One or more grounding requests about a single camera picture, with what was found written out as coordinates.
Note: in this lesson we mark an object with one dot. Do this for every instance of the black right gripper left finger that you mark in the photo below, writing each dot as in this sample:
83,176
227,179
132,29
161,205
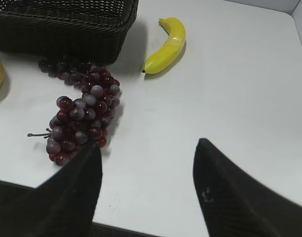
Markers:
62,206

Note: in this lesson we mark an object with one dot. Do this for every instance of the black woven basket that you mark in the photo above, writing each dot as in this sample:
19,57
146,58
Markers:
89,29

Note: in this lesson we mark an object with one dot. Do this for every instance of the red grape bunch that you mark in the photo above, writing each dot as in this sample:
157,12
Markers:
84,119

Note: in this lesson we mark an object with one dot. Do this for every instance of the yellow banana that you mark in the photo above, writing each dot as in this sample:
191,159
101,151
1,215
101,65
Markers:
171,49

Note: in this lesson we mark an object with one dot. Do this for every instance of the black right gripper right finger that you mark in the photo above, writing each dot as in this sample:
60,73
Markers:
236,205

